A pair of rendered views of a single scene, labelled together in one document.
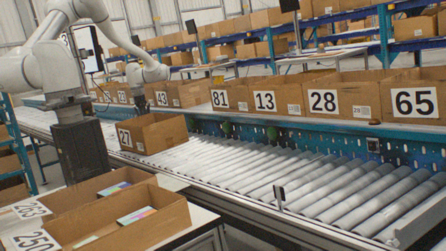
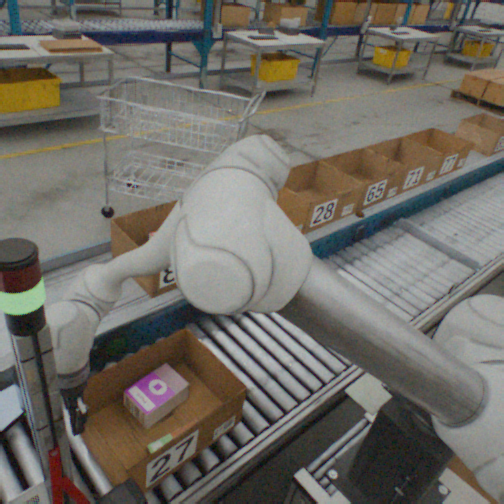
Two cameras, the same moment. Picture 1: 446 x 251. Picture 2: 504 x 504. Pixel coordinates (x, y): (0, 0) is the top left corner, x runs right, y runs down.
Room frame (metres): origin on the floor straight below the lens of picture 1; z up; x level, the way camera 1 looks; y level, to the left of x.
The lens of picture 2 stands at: (2.42, 1.25, 1.97)
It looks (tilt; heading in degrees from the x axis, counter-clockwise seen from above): 35 degrees down; 258
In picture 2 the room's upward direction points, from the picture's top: 9 degrees clockwise
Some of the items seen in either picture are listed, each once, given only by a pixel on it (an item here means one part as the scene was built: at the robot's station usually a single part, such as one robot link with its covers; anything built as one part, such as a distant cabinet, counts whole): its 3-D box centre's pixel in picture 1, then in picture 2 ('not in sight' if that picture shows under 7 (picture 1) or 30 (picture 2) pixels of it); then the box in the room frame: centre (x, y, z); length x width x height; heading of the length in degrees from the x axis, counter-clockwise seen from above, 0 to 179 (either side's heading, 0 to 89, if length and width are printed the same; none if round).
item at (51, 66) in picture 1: (54, 65); (478, 347); (1.78, 0.68, 1.33); 0.18 x 0.16 x 0.22; 78
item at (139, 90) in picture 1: (138, 90); (69, 367); (2.64, 0.52, 1.08); 0.09 x 0.09 x 0.06
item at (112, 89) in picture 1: (123, 93); not in sight; (4.00, 0.93, 0.96); 0.39 x 0.29 x 0.17; 34
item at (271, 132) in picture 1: (271, 133); not in sight; (1.92, -0.24, 0.81); 0.07 x 0.01 x 0.07; 35
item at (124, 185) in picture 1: (121, 191); not in sight; (1.53, 0.46, 0.79); 0.19 x 0.14 x 0.02; 40
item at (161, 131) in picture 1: (151, 132); (160, 406); (2.42, 0.45, 0.83); 0.39 x 0.29 x 0.17; 36
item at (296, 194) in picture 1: (320, 184); (387, 275); (1.39, -0.32, 0.72); 0.52 x 0.05 x 0.05; 125
